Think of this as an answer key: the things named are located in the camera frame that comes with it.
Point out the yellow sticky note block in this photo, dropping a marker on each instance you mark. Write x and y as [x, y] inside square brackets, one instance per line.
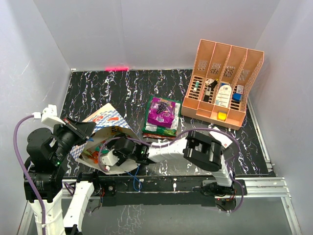
[221, 116]

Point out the purple snack packet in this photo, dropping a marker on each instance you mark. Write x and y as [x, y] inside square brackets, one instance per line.
[161, 112]

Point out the orange candy packet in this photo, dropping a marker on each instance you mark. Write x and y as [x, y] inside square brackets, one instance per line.
[93, 155]

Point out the blue checkered paper bag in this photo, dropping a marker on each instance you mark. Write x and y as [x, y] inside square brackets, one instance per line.
[105, 118]

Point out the black clip tool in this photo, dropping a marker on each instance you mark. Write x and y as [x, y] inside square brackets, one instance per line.
[210, 85]

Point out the white box with red logo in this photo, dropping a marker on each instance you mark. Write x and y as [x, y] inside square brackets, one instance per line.
[217, 134]

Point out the aluminium base frame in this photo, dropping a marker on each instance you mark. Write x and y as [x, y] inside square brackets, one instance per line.
[167, 205]

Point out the red Doritos chip bag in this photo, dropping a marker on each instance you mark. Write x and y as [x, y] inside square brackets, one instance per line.
[157, 136]

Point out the blue small box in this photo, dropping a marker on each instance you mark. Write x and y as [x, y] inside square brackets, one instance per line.
[237, 97]

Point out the pink desk organizer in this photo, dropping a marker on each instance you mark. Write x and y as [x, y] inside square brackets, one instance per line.
[229, 65]

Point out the pink tape strip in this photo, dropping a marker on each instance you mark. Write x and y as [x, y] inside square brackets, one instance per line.
[117, 68]

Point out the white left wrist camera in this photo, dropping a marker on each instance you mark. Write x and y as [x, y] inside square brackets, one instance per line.
[49, 116]

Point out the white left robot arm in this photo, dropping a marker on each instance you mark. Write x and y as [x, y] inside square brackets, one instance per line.
[43, 179]

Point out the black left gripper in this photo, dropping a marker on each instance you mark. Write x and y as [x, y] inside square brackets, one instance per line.
[84, 129]

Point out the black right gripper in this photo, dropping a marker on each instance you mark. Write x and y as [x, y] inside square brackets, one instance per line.
[122, 159]

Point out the white labelled card pack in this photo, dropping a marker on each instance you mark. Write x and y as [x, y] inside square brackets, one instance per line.
[223, 96]

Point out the green snack bag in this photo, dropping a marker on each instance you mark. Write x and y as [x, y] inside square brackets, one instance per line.
[172, 131]

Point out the white green tube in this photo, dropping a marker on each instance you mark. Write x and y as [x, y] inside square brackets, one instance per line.
[196, 86]

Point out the yellow M&M's candy packet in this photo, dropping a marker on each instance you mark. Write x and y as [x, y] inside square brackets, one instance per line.
[117, 131]

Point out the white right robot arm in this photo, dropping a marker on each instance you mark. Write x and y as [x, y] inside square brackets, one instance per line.
[199, 149]

